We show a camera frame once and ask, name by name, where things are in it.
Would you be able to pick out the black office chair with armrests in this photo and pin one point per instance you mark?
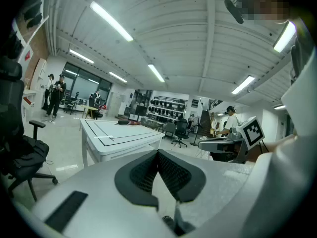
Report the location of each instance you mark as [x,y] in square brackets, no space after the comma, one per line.
[10,103]

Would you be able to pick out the ceiling strip light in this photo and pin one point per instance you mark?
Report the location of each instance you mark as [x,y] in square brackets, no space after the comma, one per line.
[111,21]
[81,56]
[280,107]
[118,77]
[156,73]
[243,84]
[284,36]

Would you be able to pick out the white cabinet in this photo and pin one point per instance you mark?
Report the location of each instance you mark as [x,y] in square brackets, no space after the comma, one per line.
[28,103]

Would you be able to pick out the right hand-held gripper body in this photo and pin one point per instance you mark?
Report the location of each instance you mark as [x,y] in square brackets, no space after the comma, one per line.
[252,134]

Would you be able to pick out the white bookshelf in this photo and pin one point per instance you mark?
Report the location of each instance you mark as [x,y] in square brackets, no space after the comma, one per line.
[39,73]

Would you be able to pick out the shelf of black bags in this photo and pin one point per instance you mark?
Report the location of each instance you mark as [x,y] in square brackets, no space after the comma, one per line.
[166,109]

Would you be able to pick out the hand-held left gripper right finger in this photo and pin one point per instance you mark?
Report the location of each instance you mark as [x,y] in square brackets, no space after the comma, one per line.
[180,180]

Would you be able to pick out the staircase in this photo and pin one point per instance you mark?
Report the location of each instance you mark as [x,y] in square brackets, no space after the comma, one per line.
[205,123]

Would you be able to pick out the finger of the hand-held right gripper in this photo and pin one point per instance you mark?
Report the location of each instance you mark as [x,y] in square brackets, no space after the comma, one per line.
[213,144]

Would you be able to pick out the black picture frame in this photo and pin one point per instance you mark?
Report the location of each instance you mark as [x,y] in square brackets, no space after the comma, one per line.
[133,117]

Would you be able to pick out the person's right forearm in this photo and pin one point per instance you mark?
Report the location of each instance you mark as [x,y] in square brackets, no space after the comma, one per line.
[275,145]

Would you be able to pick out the black head-mounted camera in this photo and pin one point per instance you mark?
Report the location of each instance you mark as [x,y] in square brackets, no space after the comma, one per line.
[234,11]

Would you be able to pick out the red book with gold print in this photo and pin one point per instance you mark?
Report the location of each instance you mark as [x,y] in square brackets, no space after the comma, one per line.
[135,123]

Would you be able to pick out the round wooden table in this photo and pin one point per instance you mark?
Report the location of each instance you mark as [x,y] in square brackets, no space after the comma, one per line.
[89,107]

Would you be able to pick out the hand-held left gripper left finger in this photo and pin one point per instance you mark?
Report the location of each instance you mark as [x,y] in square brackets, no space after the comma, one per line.
[138,180]

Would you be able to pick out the large dark-framed window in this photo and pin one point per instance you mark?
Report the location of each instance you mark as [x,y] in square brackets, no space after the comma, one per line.
[84,83]

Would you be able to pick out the grey office chair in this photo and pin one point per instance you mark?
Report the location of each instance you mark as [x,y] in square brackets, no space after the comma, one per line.
[170,129]

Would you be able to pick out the black glasses case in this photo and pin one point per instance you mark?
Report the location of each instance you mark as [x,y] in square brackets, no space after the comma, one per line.
[123,122]

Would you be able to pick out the black bag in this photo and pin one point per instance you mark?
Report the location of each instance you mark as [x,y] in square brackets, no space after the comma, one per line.
[32,150]

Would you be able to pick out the black swivel office chair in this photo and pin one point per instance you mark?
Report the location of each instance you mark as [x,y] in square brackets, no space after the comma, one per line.
[181,130]

